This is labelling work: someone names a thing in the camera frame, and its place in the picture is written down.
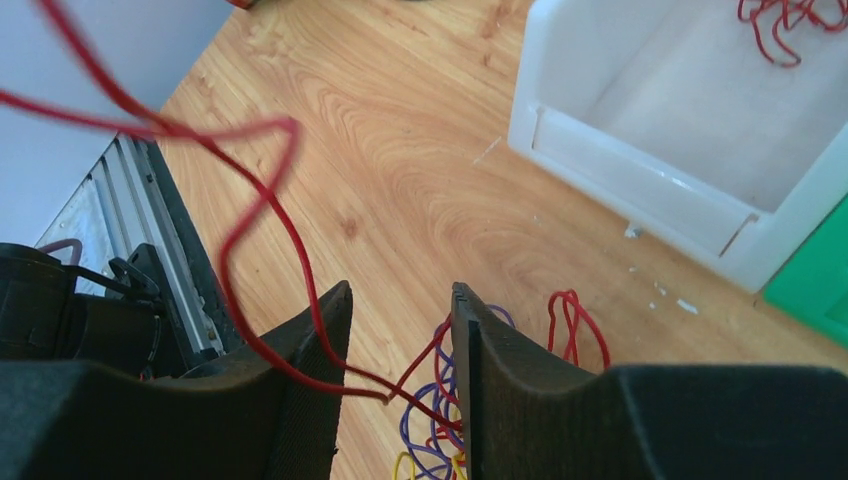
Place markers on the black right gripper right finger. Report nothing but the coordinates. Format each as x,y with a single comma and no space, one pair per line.
528,414

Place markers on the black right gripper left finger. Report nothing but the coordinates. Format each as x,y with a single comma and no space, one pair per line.
234,417

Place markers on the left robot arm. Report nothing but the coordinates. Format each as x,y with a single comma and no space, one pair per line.
53,311

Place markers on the green plastic bin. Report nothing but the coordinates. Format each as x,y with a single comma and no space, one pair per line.
812,285

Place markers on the white plastic bin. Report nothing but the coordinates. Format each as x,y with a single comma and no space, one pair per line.
716,126

